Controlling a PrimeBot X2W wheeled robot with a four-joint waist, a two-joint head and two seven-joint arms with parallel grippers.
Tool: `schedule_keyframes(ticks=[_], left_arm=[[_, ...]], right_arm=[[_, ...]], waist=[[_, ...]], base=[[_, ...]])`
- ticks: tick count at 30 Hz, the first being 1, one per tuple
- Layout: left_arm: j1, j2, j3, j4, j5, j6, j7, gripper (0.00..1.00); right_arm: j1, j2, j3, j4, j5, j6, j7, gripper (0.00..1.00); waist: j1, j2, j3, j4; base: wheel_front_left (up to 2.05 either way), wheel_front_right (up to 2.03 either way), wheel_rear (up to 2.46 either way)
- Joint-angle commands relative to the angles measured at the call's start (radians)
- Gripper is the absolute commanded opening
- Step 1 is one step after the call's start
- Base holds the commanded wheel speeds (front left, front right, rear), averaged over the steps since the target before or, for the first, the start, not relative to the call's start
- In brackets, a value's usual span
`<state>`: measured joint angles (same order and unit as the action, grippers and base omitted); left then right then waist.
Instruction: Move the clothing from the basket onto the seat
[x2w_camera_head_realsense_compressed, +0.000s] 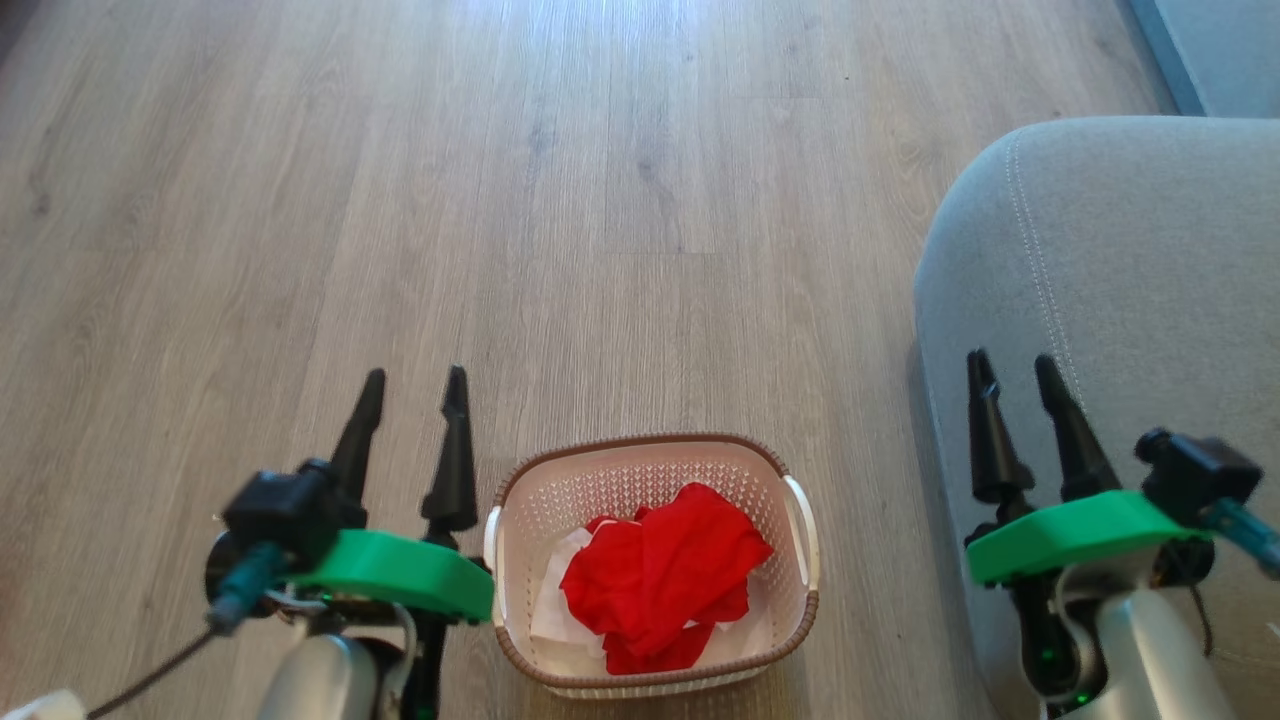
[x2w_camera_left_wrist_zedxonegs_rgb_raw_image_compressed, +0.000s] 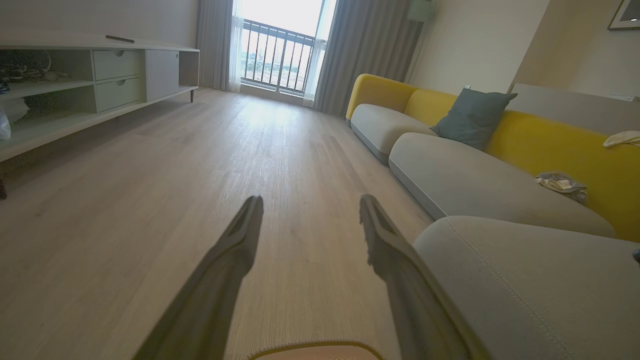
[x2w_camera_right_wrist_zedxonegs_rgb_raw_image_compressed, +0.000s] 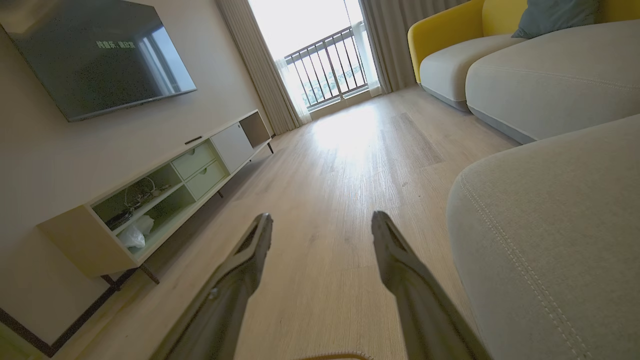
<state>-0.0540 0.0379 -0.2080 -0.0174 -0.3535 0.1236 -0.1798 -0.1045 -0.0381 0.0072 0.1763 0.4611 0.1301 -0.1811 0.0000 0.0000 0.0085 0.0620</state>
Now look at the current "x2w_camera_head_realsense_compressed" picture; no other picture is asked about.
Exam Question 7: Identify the camera cable teal plug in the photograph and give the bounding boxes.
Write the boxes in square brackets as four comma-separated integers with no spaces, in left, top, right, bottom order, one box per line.
[88,543,291,720]
[1205,498,1280,581]

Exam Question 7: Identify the grey fabric sofa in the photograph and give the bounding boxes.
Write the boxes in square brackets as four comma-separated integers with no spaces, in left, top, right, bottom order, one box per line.
[912,116,1280,720]

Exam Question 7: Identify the cream laundry basket brown rim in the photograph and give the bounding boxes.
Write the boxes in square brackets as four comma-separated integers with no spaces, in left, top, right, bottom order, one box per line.
[484,432,822,699]

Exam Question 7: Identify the right camera cable teal plug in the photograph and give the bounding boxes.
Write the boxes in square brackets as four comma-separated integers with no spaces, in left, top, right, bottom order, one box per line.
[1205,498,1280,581]

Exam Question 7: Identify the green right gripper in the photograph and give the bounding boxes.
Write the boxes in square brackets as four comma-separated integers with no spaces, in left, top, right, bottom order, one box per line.
[965,348,1212,587]

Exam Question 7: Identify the red cloth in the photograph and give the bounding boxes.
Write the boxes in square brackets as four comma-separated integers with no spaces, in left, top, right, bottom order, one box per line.
[559,482,777,677]

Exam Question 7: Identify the left camera cable teal plug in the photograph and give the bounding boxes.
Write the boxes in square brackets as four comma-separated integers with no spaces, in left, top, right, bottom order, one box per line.
[88,543,291,720]

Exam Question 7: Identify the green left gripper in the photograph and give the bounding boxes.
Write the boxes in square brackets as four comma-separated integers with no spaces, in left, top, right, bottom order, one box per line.
[289,365,496,624]

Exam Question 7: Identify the white cloth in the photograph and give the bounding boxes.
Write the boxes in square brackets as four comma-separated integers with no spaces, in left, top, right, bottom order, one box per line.
[529,524,773,663]

